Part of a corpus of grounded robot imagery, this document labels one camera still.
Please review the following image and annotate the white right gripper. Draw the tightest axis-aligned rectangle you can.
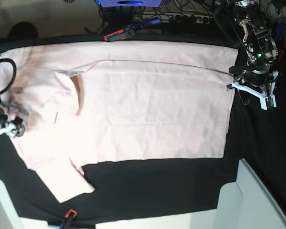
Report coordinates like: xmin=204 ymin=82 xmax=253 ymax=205
xmin=0 ymin=114 xmax=25 ymax=138

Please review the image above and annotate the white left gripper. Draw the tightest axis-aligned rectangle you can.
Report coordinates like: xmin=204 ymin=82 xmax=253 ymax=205
xmin=226 ymin=70 xmax=279 ymax=110

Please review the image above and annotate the pink T-shirt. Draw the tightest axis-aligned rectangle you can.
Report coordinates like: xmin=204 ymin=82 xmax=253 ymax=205
xmin=0 ymin=41 xmax=238 ymax=203

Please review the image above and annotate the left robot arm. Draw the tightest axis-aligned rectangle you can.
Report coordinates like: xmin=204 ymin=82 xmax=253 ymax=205
xmin=213 ymin=0 xmax=279 ymax=110

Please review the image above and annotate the black table cloth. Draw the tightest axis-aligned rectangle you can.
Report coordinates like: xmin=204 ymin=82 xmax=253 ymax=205
xmin=0 ymin=33 xmax=286 ymax=226

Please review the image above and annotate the red clamp right edge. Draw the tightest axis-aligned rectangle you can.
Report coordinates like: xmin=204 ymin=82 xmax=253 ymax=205
xmin=277 ymin=42 xmax=286 ymax=67

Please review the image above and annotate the red clamp edge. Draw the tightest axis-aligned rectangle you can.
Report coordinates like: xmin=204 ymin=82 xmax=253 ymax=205
xmin=277 ymin=42 xmax=286 ymax=67
xmin=59 ymin=209 xmax=78 ymax=229

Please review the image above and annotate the red clamp front edge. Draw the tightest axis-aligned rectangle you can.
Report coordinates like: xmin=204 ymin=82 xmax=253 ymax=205
xmin=59 ymin=209 xmax=78 ymax=229

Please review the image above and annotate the blue box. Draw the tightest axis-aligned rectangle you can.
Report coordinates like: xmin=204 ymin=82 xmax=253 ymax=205
xmin=96 ymin=0 xmax=170 ymax=8

